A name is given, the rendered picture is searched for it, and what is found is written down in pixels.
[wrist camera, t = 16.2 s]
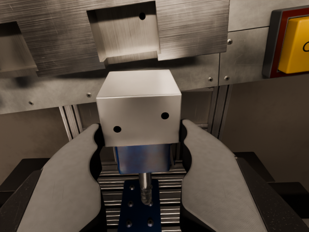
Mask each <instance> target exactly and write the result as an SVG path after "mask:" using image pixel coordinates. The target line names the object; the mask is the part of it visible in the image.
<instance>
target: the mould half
mask: <svg viewBox="0 0 309 232"><path fill-rule="evenodd" d="M146 1H153V0H0V23H7V22H14V21H16V22H17V24H18V26H19V28H20V30H21V32H22V35H23V37H24V39H25V41H26V44H27V46H28V48H29V50H30V53H31V55H32V57H33V59H34V62H35V64H36V66H37V68H38V71H35V72H36V74H37V76H38V77H39V78H40V77H47V76H54V75H64V74H70V73H77V72H84V71H91V70H100V69H105V66H104V62H100V60H99V56H98V52H97V48H96V45H95V41H94V38H93V34H92V30H91V27H90V23H89V19H88V16H87V13H86V11H88V10H94V9H100V8H106V7H113V6H121V5H128V4H134V3H140V2H146ZM155 3H156V12H157V21H158V29H159V38H160V50H161V54H158V61H165V60H172V59H179V58H188V57H195V56H202V55H209V54H215V53H223V52H226V51H227V40H228V26H229V6H230V0H155Z"/></svg>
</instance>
